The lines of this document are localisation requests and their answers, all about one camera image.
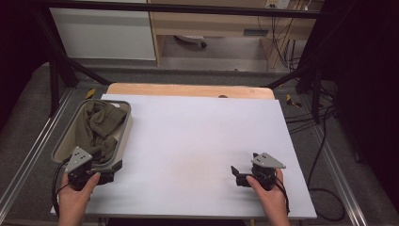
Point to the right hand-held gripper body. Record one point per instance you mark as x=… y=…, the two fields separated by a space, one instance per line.
x=265 y=169

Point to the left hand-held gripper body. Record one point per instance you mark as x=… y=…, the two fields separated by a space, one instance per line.
x=79 y=163

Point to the beige basket with grey rim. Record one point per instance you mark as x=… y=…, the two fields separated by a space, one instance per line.
x=66 y=141

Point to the olive green cloth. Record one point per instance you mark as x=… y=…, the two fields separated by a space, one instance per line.
x=100 y=125

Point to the person's right hand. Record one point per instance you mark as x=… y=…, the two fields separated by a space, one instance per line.
x=271 y=201

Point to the person's left hand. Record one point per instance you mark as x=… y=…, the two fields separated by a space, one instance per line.
x=74 y=201

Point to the white board sheet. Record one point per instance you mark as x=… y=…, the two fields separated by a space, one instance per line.
x=200 y=150

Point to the yellow black tape marker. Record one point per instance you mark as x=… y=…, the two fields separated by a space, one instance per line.
x=90 y=93
x=292 y=101

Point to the wooden table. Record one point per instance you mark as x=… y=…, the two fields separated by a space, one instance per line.
x=188 y=90

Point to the white cabinet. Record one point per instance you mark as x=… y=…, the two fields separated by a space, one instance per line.
x=103 y=34

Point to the office chair base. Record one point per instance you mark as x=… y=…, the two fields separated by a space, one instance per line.
x=192 y=40

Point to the light wooden desk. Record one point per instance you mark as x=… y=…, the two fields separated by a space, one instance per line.
x=213 y=23

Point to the white power strip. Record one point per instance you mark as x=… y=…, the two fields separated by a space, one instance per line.
x=277 y=3

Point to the aluminium rail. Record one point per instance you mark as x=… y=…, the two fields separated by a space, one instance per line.
x=31 y=150
x=340 y=179

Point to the black metal frame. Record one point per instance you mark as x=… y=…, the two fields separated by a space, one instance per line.
x=175 y=8

